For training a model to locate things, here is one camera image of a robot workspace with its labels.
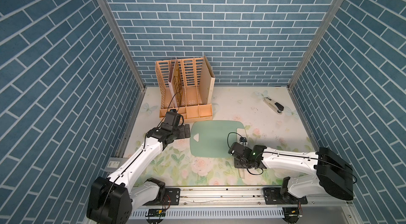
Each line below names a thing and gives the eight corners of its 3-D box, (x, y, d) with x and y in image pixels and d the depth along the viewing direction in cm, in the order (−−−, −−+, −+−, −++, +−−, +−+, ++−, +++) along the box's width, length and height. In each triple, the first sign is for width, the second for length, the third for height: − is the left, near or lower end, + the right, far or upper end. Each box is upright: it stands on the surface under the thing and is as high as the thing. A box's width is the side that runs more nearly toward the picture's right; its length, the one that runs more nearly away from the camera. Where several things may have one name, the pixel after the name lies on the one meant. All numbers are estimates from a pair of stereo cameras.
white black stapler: (279, 114, 107) (282, 111, 103) (262, 102, 114) (264, 98, 111) (283, 111, 108) (285, 107, 105) (266, 99, 116) (268, 95, 112)
